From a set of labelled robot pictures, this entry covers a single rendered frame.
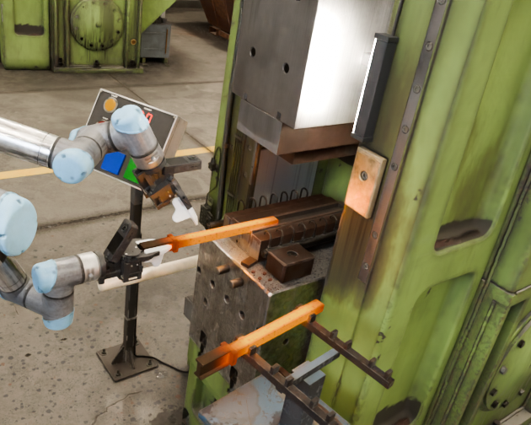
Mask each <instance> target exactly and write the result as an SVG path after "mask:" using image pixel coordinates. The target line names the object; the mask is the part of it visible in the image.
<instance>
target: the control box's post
mask: <svg viewBox="0 0 531 425"><path fill-rule="evenodd" d="M130 202H131V207H130V220H131V221H133V222H134V223H135V224H136V225H137V226H138V228H139V230H138V231H137V233H136V234H135V236H134V237H133V239H140V236H141V223H142V204H143V193H142V191H140V190H138V189H136V188H134V187H132V186H131V200H130ZM136 302H137V283H134V284H131V285H127V286H126V303H125V316H126V318H127V319H130V318H132V317H135V316H136ZM134 329H135V319H134V320H129V321H127V320H126V319H124V336H123V346H124V347H125V360H124V361H125V362H127V354H128V348H129V347H131V350H132V355H133V342H134Z"/></svg>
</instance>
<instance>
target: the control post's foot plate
mask: <svg viewBox="0 0 531 425"><path fill-rule="evenodd" d="M96 355H97V357H98V359H99V361H100V362H101V363H102V364H103V367H104V369H105V370H106V371H107V372H108V373H109V375H110V377H111V378H112V379H113V381H114V382H117V381H118V382H119V381H122V380H124V379H129V378H134V377H137V376H138V375H140V374H143V373H146V372H149V371H151V370H154V369H157V368H158V367H159V366H158V364H157V363H156V362H155V361H154V360H153V358H142V357H136V356H135V355H134V354H133V355H132V350H131V347H129V348H128V354H127V362H125V361H124V360H125V347H124V346H123V343H121V344H118V345H115V346H113V347H108V348H103V350H99V351H97V352H96ZM136 355H148V356H150V355H149V353H148V351H147V350H146V349H145V347H144V346H143V345H142V344H141V342H140V341H139V340H138V339H137V335H136Z"/></svg>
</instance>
